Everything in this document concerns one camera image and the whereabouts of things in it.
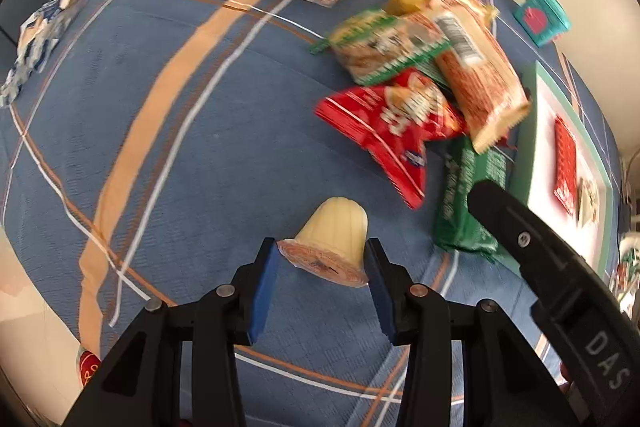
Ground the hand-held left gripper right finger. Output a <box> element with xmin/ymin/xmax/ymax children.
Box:
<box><xmin>364</xmin><ymin>238</ymin><xmax>583</xmax><ymax>427</ymax></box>

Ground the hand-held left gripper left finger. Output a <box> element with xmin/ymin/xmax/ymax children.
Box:
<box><xmin>62</xmin><ymin>237</ymin><xmax>278</xmax><ymax>427</ymax></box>

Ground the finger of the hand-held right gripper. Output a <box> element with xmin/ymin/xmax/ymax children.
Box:
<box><xmin>467</xmin><ymin>181</ymin><xmax>640</xmax><ymax>427</ymax></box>

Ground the pale yellow jelly cup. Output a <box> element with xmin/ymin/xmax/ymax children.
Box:
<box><xmin>277</xmin><ymin>197</ymin><xmax>371</xmax><ymax>289</ymax></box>

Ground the white tray with green rim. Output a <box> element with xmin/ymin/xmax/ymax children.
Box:
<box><xmin>509</xmin><ymin>61</ymin><xmax>617</xmax><ymax>279</ymax></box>

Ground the dark green snack packet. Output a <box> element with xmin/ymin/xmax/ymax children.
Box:
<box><xmin>432</xmin><ymin>137</ymin><xmax>512</xmax><ymax>265</ymax></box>

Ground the red cartoon snack packet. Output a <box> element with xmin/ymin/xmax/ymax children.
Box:
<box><xmin>315</xmin><ymin>69</ymin><xmax>467</xmax><ymax>210</ymax></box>

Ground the long orange cream snack packet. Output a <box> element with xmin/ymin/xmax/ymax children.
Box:
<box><xmin>387</xmin><ymin>0</ymin><xmax>532</xmax><ymax>155</ymax></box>

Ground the cream packet with green edges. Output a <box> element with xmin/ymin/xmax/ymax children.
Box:
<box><xmin>309</xmin><ymin>9</ymin><xmax>451</xmax><ymax>88</ymax></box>

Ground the small cream snack packet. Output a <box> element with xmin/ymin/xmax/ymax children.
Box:
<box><xmin>577</xmin><ymin>177</ymin><xmax>599</xmax><ymax>226</ymax></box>

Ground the red patterned snack packet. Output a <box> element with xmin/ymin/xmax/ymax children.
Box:
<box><xmin>553</xmin><ymin>116</ymin><xmax>579</xmax><ymax>216</ymax></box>

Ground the blue plaid tablecloth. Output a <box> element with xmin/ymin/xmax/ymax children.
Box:
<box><xmin>0</xmin><ymin>0</ymin><xmax>625</xmax><ymax>427</ymax></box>

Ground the red white printed object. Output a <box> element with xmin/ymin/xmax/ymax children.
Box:
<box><xmin>75</xmin><ymin>346</ymin><xmax>102</xmax><ymax>391</ymax></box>

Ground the teal toy house box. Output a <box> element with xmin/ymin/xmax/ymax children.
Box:
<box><xmin>512</xmin><ymin>0</ymin><xmax>572</xmax><ymax>48</ymax></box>

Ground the blue white patterned packet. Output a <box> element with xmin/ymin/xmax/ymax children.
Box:
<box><xmin>0</xmin><ymin>0</ymin><xmax>97</xmax><ymax>108</ymax></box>

